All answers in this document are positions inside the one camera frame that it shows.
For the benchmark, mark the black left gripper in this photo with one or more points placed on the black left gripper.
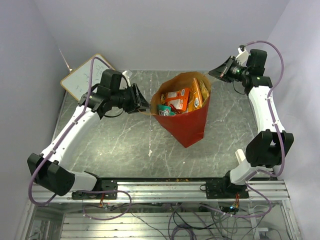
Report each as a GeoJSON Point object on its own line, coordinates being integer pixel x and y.
{"type": "Point", "coordinates": [133, 105]}

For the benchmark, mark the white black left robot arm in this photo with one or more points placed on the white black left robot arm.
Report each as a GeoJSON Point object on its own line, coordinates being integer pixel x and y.
{"type": "Point", "coordinates": [48, 169]}

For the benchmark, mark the orange chip bag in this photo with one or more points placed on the orange chip bag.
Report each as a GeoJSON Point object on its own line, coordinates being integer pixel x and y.
{"type": "Point", "coordinates": [197, 95]}

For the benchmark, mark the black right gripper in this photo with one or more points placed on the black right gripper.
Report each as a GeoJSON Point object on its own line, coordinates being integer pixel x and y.
{"type": "Point", "coordinates": [220, 72]}

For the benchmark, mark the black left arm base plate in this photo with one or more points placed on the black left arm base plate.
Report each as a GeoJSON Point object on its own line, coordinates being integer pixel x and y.
{"type": "Point", "coordinates": [103, 189]}

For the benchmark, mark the aluminium rail frame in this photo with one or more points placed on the aluminium rail frame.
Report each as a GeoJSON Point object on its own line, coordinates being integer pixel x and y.
{"type": "Point", "coordinates": [163, 209]}

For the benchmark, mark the orange cracker snack pack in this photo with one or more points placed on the orange cracker snack pack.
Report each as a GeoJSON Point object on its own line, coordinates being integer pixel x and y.
{"type": "Point", "coordinates": [178, 99]}

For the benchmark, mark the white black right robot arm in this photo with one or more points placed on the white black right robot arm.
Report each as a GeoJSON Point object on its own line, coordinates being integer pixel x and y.
{"type": "Point", "coordinates": [272, 142]}

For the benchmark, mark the red paper bag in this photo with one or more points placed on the red paper bag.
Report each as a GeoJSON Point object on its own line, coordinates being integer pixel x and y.
{"type": "Point", "coordinates": [186, 128]}

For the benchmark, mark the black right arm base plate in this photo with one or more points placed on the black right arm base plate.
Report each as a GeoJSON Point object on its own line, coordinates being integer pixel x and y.
{"type": "Point", "coordinates": [222, 188]}

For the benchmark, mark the teal candy snack pack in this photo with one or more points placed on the teal candy snack pack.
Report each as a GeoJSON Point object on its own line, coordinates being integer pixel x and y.
{"type": "Point", "coordinates": [165, 111]}

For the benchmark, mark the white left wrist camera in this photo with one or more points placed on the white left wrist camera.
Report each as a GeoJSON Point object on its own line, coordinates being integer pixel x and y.
{"type": "Point", "coordinates": [126, 78]}

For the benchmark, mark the small whiteboard yellow frame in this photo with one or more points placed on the small whiteboard yellow frame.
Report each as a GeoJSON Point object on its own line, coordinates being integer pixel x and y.
{"type": "Point", "coordinates": [77, 82]}

